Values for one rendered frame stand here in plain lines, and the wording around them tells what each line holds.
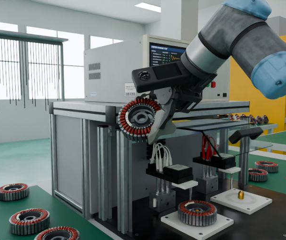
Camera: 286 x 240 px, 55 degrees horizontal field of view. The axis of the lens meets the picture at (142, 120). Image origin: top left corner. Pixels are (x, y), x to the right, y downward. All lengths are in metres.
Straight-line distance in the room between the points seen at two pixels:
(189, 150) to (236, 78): 3.68
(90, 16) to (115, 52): 7.26
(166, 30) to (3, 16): 3.83
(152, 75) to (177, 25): 4.48
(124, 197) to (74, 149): 0.29
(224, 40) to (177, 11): 4.58
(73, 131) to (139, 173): 0.28
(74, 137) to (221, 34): 0.62
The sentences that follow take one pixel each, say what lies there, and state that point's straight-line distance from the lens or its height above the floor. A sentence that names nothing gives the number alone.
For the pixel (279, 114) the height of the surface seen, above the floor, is 0.84.
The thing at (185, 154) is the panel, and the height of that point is 0.90.
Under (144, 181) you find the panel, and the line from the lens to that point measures 1.03.
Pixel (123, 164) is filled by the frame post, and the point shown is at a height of 0.96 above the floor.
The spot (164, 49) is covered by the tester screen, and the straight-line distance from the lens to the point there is 0.89.
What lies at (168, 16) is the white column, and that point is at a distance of 5.22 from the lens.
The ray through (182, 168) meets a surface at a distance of 0.86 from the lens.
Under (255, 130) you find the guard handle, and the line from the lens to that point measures 0.74.
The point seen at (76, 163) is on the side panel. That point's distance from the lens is 0.97.
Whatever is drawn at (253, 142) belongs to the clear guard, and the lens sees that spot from 0.77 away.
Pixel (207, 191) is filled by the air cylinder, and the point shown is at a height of 0.78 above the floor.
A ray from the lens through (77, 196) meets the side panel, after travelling 1.00.
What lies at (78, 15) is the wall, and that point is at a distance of 8.04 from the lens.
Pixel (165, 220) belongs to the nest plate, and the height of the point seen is 0.78.
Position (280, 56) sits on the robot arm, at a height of 1.20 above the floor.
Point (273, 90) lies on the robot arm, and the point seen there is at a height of 1.15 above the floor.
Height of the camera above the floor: 1.15
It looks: 6 degrees down
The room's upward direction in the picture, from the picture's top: straight up
